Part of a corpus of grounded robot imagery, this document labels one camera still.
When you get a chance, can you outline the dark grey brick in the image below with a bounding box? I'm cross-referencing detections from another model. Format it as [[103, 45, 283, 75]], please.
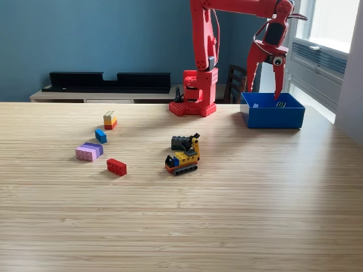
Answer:
[[171, 135, 191, 151]]

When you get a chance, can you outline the beige yellow red brick stack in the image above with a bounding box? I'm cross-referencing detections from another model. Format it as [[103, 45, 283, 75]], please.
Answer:
[[103, 110, 118, 130]]

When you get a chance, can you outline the blue plastic bin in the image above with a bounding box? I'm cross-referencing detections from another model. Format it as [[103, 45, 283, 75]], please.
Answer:
[[240, 92, 306, 129]]

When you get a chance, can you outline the pale wooden sideboard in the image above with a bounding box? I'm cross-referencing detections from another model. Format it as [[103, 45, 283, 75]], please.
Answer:
[[29, 83, 227, 104]]

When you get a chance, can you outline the dark wooden chair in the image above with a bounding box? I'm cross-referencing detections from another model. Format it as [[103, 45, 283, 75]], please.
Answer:
[[222, 64, 253, 104]]

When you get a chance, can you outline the yellow toy digger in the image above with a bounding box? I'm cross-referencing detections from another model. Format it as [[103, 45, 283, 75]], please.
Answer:
[[164, 131, 201, 177]]

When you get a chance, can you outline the grey window vent grille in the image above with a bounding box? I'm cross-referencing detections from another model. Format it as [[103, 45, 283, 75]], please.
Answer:
[[291, 41, 348, 83]]

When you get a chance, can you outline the pink and purple brick stack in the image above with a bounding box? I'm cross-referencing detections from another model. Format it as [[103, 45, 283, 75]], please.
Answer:
[[74, 142, 104, 162]]

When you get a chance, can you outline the small blue brick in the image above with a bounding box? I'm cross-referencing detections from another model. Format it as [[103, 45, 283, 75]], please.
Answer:
[[94, 129, 108, 144]]

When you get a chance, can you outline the white window frame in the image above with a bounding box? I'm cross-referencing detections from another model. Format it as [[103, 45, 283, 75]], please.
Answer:
[[294, 0, 361, 54]]

